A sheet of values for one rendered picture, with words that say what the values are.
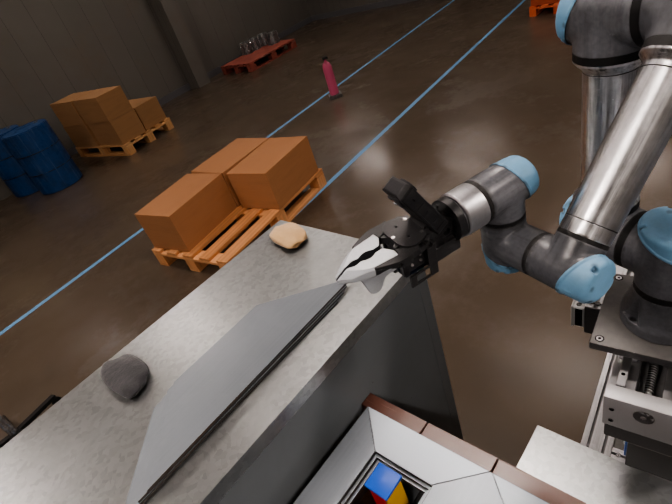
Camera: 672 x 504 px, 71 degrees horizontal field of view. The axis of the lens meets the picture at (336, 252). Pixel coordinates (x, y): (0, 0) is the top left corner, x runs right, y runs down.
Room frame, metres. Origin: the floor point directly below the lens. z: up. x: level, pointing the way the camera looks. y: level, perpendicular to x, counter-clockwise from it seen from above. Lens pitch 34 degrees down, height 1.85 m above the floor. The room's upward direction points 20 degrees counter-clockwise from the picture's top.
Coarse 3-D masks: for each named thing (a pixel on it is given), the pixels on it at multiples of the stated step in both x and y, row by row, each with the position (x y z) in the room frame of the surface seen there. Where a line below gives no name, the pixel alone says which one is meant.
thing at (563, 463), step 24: (552, 432) 0.64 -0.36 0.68; (528, 456) 0.60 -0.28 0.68; (552, 456) 0.58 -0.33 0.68; (576, 456) 0.56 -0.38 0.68; (600, 456) 0.54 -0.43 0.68; (552, 480) 0.53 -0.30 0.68; (576, 480) 0.51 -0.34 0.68; (600, 480) 0.49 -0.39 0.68; (624, 480) 0.48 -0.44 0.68; (648, 480) 0.46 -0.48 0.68
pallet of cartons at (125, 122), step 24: (72, 96) 7.71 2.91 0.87; (96, 96) 6.94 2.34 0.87; (120, 96) 7.11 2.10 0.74; (72, 120) 7.46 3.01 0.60; (96, 120) 7.07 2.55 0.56; (120, 120) 6.98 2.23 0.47; (144, 120) 7.25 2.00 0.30; (168, 120) 7.49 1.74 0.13; (96, 144) 7.31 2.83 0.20; (120, 144) 6.92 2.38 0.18
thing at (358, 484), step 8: (376, 456) 0.64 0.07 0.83; (368, 464) 0.63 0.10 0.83; (376, 464) 0.63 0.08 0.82; (384, 464) 0.62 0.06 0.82; (392, 464) 0.61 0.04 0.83; (360, 472) 0.61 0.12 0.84; (368, 472) 0.61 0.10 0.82; (400, 472) 0.58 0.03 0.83; (408, 472) 0.57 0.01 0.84; (360, 480) 0.60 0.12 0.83; (408, 480) 0.56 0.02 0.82; (416, 480) 0.55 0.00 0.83; (352, 488) 0.59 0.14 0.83; (360, 488) 0.58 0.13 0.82; (416, 488) 0.55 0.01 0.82; (424, 488) 0.54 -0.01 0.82; (344, 496) 0.57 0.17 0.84; (352, 496) 0.57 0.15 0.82; (424, 496) 0.51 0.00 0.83
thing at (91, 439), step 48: (336, 240) 1.25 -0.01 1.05; (240, 288) 1.17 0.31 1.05; (288, 288) 1.09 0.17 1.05; (384, 288) 0.95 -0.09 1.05; (144, 336) 1.11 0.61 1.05; (192, 336) 1.03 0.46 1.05; (336, 336) 0.84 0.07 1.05; (96, 384) 0.97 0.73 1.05; (288, 384) 0.74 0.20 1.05; (48, 432) 0.86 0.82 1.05; (96, 432) 0.80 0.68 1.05; (144, 432) 0.75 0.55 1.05; (240, 432) 0.66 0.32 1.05; (0, 480) 0.76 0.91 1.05; (48, 480) 0.71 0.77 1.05; (96, 480) 0.67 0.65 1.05; (192, 480) 0.59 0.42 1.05
